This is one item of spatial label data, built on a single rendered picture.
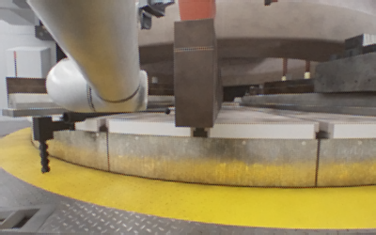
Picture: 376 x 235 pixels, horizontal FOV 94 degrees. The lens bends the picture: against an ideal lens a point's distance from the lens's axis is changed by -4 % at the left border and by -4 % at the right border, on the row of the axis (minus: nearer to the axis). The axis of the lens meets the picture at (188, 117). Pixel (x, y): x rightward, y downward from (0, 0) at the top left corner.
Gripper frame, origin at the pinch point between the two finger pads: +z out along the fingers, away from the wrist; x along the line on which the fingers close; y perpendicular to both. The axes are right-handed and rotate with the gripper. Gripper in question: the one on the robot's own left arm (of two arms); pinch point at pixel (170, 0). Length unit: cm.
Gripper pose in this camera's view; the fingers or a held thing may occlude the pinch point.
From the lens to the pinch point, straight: 95.7
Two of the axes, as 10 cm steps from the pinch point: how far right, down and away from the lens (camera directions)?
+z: 8.4, 0.5, -5.5
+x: 5.5, -0.8, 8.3
